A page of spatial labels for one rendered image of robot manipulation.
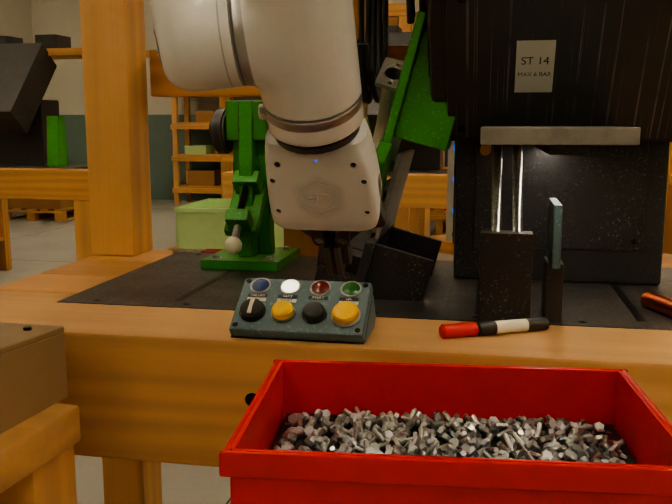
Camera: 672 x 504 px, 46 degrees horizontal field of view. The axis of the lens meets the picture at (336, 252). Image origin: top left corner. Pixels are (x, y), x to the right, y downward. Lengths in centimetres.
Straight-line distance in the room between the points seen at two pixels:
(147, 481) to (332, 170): 114
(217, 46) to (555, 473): 38
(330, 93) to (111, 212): 100
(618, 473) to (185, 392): 52
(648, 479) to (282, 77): 38
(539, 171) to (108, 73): 82
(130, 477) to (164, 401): 80
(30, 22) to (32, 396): 1244
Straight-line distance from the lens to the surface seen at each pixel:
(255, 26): 62
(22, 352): 83
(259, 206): 131
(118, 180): 158
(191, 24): 63
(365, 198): 71
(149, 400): 94
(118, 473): 173
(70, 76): 1286
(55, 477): 87
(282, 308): 87
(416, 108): 106
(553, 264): 97
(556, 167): 121
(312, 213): 73
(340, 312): 86
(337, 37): 62
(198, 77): 64
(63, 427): 85
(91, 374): 96
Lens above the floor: 113
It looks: 9 degrees down
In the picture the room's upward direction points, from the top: straight up
